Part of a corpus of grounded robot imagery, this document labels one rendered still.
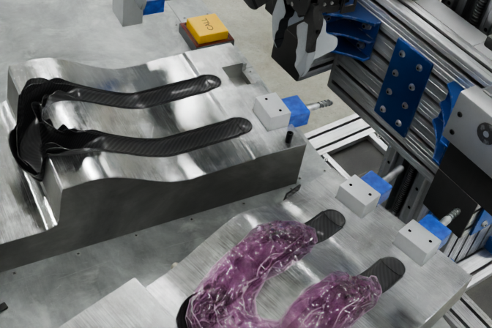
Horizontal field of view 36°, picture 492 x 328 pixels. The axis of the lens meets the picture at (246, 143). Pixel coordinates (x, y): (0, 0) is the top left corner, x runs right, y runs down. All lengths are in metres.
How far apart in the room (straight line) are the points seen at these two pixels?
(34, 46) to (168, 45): 0.24
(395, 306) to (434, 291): 0.07
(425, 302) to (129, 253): 0.41
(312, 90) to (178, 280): 1.75
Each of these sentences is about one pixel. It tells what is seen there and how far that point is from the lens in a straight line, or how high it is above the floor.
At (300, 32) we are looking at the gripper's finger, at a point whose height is 1.07.
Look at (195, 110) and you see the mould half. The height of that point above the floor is 0.89.
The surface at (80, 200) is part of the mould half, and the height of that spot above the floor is 0.90.
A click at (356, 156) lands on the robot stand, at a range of 2.13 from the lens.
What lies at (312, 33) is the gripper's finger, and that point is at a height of 1.09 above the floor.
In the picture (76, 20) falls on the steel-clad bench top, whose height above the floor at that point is 0.80.
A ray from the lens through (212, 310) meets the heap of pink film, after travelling 0.90.
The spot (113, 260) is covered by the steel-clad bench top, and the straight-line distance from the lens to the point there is 1.06.
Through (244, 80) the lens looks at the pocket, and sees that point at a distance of 1.25.
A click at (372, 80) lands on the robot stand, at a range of 1.46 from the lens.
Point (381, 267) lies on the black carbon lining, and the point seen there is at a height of 0.85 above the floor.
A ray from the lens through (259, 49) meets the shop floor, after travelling 2.78.
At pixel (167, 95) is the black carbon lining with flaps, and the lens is 1.18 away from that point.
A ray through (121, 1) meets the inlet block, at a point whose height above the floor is 0.95.
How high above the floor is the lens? 1.65
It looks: 44 degrees down
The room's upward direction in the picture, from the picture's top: 10 degrees clockwise
